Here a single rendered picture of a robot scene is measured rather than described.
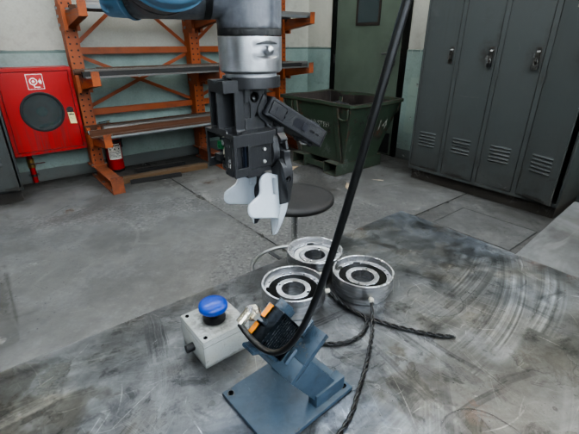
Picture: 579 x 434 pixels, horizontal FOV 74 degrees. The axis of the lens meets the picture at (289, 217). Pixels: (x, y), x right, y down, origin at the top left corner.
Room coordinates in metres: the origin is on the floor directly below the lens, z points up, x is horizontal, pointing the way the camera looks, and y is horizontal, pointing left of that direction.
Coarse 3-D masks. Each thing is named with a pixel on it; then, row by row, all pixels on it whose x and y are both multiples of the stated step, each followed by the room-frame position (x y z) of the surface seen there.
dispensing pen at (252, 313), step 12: (252, 312) 0.31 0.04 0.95; (276, 312) 0.33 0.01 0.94; (240, 324) 0.30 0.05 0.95; (264, 324) 0.32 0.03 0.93; (276, 324) 0.32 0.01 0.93; (288, 324) 0.33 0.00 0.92; (264, 336) 0.31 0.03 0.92; (276, 336) 0.32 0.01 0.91; (288, 336) 0.33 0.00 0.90; (276, 348) 0.32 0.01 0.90
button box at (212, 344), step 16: (192, 320) 0.43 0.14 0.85; (208, 320) 0.42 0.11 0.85; (224, 320) 0.43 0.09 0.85; (192, 336) 0.41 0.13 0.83; (208, 336) 0.40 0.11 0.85; (224, 336) 0.40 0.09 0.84; (240, 336) 0.42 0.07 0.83; (208, 352) 0.39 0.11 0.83; (224, 352) 0.40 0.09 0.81; (208, 368) 0.39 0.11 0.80
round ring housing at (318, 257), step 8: (296, 240) 0.68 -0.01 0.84; (304, 240) 0.69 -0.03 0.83; (312, 240) 0.69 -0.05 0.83; (320, 240) 0.69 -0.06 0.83; (328, 240) 0.68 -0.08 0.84; (288, 248) 0.64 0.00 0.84; (296, 248) 0.66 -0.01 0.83; (312, 248) 0.66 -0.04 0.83; (320, 248) 0.66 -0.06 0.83; (288, 256) 0.63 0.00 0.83; (304, 256) 0.63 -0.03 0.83; (312, 256) 0.66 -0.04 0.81; (320, 256) 0.66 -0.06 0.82; (336, 256) 0.63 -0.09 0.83; (296, 264) 0.60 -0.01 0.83; (304, 264) 0.59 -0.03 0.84; (312, 264) 0.59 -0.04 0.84; (320, 264) 0.59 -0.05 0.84
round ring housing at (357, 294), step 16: (352, 256) 0.61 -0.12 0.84; (368, 256) 0.61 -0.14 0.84; (336, 272) 0.58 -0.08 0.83; (352, 272) 0.58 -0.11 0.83; (368, 272) 0.58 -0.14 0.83; (384, 272) 0.58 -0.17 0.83; (336, 288) 0.54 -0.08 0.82; (352, 288) 0.52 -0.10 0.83; (368, 288) 0.51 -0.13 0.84; (384, 288) 0.52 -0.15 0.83; (368, 304) 0.52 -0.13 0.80
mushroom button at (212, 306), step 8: (208, 296) 0.45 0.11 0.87; (216, 296) 0.45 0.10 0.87; (200, 304) 0.43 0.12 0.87; (208, 304) 0.43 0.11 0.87; (216, 304) 0.43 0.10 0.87; (224, 304) 0.43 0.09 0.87; (200, 312) 0.42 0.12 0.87; (208, 312) 0.42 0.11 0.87; (216, 312) 0.42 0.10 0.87; (224, 312) 0.42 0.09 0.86
